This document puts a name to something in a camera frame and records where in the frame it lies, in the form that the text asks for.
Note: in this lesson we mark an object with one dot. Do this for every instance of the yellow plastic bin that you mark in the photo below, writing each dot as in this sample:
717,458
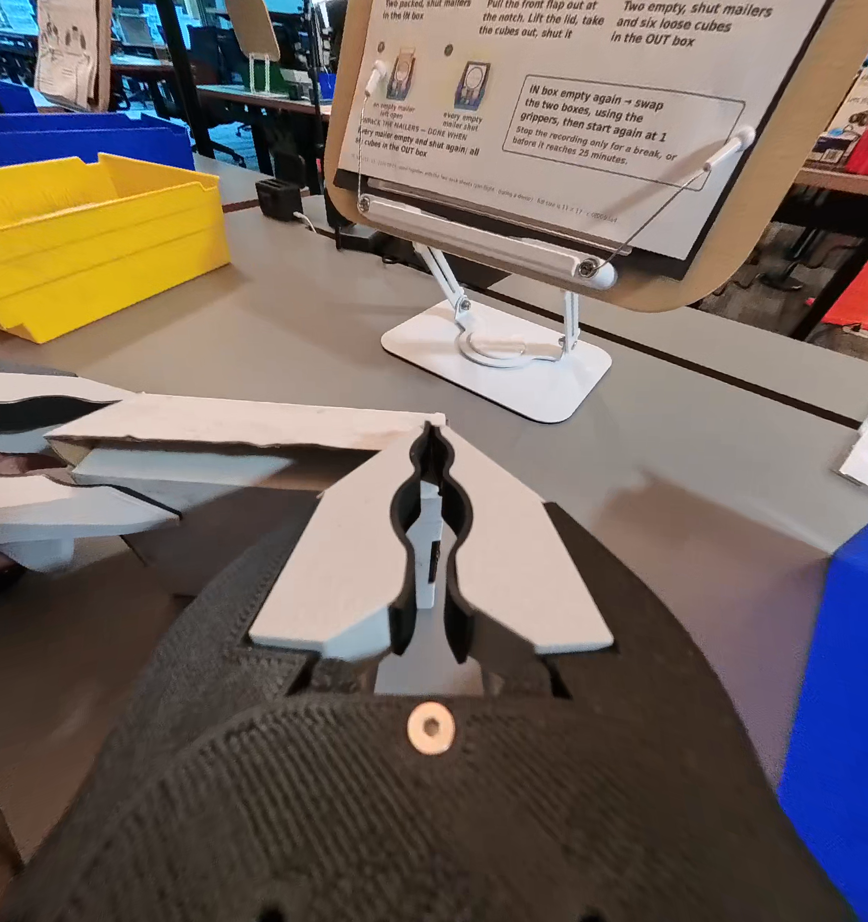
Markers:
102,252

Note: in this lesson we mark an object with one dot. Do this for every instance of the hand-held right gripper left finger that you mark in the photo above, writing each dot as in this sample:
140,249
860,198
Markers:
333,576

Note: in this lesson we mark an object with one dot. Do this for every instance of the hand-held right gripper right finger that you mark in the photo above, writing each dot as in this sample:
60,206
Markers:
534,576

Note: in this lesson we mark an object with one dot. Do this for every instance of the printed instruction sheet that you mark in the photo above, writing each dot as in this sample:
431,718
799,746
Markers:
585,72

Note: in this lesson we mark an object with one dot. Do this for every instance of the person's left hand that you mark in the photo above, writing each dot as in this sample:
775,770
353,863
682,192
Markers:
8,457

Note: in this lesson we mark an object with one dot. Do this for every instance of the red tape strip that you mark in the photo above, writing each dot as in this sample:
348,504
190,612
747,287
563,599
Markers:
866,288

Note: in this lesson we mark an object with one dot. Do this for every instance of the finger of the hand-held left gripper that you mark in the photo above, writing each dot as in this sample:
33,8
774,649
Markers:
45,385
45,511

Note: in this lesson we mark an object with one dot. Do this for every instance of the black pole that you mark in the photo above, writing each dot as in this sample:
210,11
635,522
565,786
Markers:
181,72

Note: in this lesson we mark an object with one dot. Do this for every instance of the blue plastic bin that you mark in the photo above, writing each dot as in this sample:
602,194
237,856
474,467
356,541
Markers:
81,137
852,720

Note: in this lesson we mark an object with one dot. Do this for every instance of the grey desk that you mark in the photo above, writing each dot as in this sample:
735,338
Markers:
297,346

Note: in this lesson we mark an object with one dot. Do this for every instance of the tan hanging poster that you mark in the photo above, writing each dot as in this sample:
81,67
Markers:
73,50

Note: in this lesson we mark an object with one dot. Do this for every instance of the black power adapter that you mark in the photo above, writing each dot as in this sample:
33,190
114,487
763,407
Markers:
279,198

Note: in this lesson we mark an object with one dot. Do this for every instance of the white cardboard mailer box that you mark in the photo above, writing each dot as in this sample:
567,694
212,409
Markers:
261,425

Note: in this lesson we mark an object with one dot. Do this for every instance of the background document stand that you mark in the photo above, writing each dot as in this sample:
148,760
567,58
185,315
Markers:
253,29

